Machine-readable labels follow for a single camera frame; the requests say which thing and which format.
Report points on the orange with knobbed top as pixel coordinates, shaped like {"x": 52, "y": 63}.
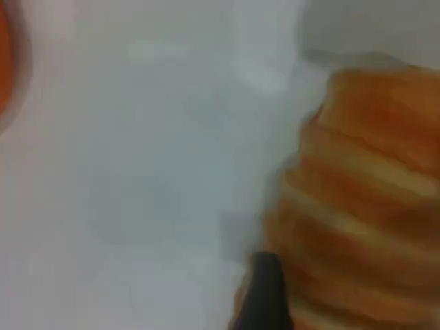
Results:
{"x": 10, "y": 62}

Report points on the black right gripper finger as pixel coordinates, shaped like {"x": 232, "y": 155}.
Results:
{"x": 264, "y": 295}

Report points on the long ridged bread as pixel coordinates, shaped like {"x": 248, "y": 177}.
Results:
{"x": 361, "y": 189}

